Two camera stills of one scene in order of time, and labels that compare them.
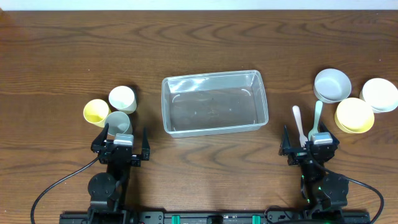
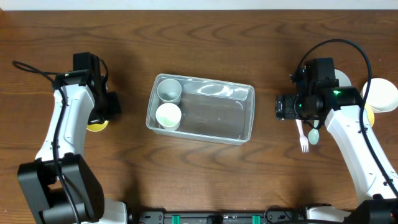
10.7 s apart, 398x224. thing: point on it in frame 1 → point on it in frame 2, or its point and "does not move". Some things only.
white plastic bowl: x=380 y=94 does not move
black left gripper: x=119 y=154 → x=111 y=104
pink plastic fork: x=303 y=139 does not move
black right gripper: x=311 y=153 → x=282 y=107
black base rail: x=303 y=216 does not move
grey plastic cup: x=119 y=123 → x=169 y=91
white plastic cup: x=123 y=99 → x=168 y=116
